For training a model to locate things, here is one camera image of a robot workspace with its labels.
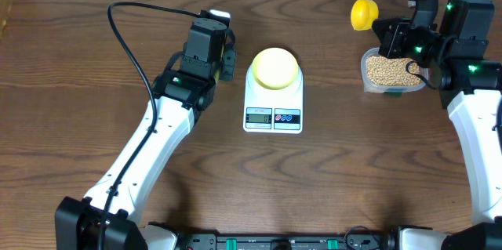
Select yellow measuring scoop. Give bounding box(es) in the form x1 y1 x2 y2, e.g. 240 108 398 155
351 0 379 31

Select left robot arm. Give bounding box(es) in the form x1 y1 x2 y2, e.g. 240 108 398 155
55 10 235 249

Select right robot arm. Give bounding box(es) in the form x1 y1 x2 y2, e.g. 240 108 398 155
367 0 501 249

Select yellow bowl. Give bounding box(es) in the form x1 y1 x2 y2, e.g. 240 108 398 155
251 48 299 90

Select white digital kitchen scale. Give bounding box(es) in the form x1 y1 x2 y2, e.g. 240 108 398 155
242 66 304 134

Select soybeans in container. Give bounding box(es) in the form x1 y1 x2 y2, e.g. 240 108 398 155
366 56 421 86

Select clear plastic container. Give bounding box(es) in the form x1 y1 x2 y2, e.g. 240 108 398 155
361 48 429 94

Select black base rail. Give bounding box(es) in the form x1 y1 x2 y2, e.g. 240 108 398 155
174 231 398 250

